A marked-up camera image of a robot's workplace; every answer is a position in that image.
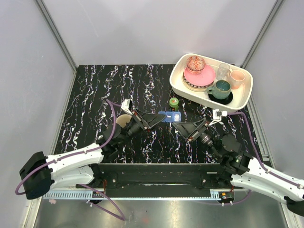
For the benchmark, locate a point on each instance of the green pill bottle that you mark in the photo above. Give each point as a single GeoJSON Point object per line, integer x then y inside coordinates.
{"type": "Point", "coordinates": [174, 104]}

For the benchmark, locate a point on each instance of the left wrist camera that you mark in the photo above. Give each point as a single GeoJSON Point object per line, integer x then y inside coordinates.
{"type": "Point", "coordinates": [126, 106]}

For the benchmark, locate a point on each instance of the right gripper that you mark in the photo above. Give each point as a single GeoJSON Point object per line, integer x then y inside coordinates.
{"type": "Point", "coordinates": [186, 128]}

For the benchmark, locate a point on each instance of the pink mug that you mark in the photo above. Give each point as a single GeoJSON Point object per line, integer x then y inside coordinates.
{"type": "Point", "coordinates": [236, 79]}

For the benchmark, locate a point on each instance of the patterned small bowl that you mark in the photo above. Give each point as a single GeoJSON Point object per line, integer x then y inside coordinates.
{"type": "Point", "coordinates": [195, 64]}

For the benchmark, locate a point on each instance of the black saucer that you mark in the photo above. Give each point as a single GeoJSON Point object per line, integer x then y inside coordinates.
{"type": "Point", "coordinates": [224, 101]}

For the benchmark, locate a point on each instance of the teal ceramic mug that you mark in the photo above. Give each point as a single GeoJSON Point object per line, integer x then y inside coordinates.
{"type": "Point", "coordinates": [220, 90]}

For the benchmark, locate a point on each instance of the slotted cable duct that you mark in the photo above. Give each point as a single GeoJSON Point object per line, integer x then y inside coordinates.
{"type": "Point", "coordinates": [140, 193]}

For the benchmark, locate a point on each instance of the cream floral mug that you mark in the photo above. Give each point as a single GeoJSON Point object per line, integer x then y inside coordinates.
{"type": "Point", "coordinates": [123, 120]}

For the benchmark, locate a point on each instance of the blue pill organizer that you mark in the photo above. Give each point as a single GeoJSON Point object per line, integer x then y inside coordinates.
{"type": "Point", "coordinates": [171, 116]}

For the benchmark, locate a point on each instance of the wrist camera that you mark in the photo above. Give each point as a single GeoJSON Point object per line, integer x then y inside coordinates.
{"type": "Point", "coordinates": [126, 106]}
{"type": "Point", "coordinates": [217, 116]}

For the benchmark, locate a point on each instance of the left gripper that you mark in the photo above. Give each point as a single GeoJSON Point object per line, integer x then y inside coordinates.
{"type": "Point", "coordinates": [148, 120]}

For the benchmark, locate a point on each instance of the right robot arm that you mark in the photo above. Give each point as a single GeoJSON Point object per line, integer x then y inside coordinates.
{"type": "Point", "coordinates": [241, 169]}

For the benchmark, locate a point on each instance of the black marble mat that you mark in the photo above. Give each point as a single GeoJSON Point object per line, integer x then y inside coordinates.
{"type": "Point", "coordinates": [88, 113]}

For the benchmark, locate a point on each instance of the cream striped plate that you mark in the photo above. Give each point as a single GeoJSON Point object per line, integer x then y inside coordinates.
{"type": "Point", "coordinates": [196, 88]}

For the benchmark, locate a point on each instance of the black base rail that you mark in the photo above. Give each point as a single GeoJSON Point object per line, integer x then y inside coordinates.
{"type": "Point", "coordinates": [196, 175]}

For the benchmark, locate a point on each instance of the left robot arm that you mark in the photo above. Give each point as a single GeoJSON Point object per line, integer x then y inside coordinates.
{"type": "Point", "coordinates": [41, 172]}

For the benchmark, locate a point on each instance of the clear glass cup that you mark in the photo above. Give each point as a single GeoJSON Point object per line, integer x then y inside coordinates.
{"type": "Point", "coordinates": [223, 71]}

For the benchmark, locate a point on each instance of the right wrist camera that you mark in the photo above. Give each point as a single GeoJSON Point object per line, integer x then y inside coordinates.
{"type": "Point", "coordinates": [217, 116]}

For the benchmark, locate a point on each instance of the white serving tray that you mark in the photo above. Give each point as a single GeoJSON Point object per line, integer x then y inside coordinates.
{"type": "Point", "coordinates": [240, 96]}

